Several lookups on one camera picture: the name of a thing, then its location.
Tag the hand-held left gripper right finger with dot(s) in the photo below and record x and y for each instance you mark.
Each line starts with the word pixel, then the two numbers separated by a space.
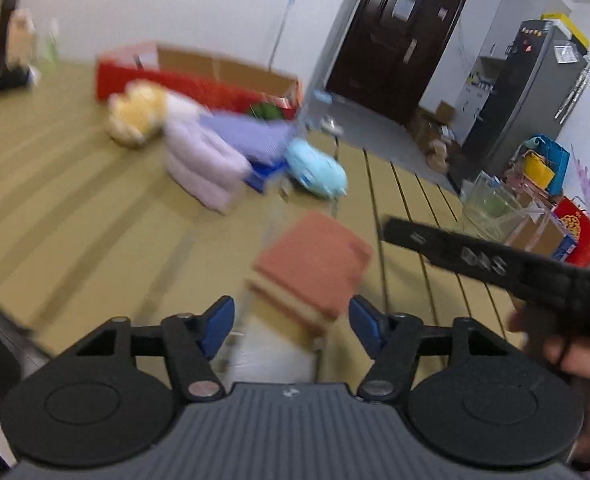
pixel 367 327

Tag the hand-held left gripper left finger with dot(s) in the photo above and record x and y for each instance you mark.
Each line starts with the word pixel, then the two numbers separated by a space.
pixel 217 327

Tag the orange pink block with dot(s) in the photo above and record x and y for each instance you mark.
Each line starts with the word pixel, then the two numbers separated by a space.
pixel 315 260

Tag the light blue plush toy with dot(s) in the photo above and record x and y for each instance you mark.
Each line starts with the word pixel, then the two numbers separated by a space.
pixel 317 170

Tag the taped cardboard box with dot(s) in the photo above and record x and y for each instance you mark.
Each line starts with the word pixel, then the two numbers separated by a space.
pixel 540 235

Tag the white ball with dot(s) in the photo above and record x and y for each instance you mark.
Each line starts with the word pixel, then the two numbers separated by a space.
pixel 270 355

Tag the red gift box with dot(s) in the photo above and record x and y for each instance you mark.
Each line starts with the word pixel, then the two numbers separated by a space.
pixel 582 232

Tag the clear glass cup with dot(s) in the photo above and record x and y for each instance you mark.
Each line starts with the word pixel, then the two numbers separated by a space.
pixel 495 205

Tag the yellow bag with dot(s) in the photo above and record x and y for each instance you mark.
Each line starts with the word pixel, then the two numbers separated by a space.
pixel 537 170

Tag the blue shopping bag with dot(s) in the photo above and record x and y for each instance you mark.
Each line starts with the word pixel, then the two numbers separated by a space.
pixel 557 160

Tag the grey refrigerator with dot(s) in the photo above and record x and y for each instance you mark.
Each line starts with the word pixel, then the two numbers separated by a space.
pixel 525 110

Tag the cardboard boxes by door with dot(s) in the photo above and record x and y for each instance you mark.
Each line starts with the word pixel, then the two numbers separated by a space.
pixel 437 135

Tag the purple striped cloth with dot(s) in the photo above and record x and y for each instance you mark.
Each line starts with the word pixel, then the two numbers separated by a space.
pixel 250 135

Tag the slatted folding table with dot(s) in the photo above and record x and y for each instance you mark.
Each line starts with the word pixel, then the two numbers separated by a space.
pixel 75 185

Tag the yellow plush toy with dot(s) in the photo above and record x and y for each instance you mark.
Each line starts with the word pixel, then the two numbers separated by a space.
pixel 135 112

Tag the red cardboard box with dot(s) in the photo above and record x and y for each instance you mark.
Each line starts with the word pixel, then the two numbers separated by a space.
pixel 195 85

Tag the yellow box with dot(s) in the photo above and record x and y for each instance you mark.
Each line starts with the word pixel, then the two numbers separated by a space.
pixel 570 27

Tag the dark brown door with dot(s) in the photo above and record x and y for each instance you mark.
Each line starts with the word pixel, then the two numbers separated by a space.
pixel 375 45

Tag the mop stick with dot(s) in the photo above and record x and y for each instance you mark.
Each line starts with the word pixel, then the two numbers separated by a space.
pixel 281 35

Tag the green spray bottle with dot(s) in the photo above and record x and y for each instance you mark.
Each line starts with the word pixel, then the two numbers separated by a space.
pixel 51 50

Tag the beige lidded container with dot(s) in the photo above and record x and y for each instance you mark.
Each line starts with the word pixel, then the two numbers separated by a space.
pixel 22 40

